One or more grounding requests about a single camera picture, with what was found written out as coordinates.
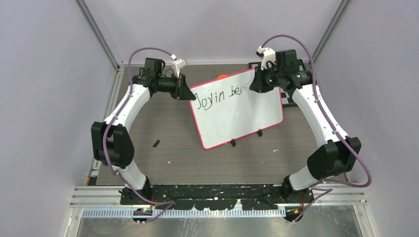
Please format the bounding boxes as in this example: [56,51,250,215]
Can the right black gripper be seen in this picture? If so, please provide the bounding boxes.
[251,63,284,93]

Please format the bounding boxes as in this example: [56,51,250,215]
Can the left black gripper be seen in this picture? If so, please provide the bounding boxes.
[157,73,196,101]

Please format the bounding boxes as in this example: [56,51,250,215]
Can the pink framed whiteboard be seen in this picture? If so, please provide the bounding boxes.
[190,69,284,150]

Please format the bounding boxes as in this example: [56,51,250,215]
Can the black marker cap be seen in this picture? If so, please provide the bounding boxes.
[152,140,160,148]

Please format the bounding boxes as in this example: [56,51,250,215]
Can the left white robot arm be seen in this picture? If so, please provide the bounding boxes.
[91,58,196,204]

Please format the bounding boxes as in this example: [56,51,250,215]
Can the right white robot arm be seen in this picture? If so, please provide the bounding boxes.
[250,46,361,203]

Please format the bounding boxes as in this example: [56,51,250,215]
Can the black white checkerboard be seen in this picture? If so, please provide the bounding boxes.
[255,59,312,107]

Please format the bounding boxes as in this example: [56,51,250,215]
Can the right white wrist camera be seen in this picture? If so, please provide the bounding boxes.
[256,46,276,71]

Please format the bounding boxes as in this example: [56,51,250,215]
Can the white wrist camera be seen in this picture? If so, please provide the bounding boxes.
[256,46,276,71]
[171,58,187,78]

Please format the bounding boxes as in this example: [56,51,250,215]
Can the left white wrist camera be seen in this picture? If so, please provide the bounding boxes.
[171,58,187,78]

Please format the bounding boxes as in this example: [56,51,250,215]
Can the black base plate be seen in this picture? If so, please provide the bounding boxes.
[120,184,314,211]

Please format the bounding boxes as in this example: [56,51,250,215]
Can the slotted cable duct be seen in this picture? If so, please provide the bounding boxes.
[82,207,286,219]

